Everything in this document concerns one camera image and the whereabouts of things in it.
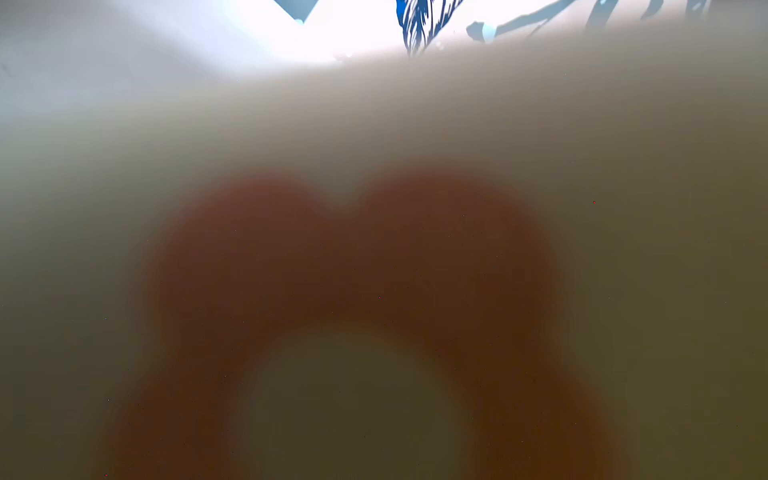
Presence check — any white printed paper bag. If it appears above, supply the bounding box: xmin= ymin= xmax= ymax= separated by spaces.
xmin=1 ymin=24 xmax=767 ymax=479

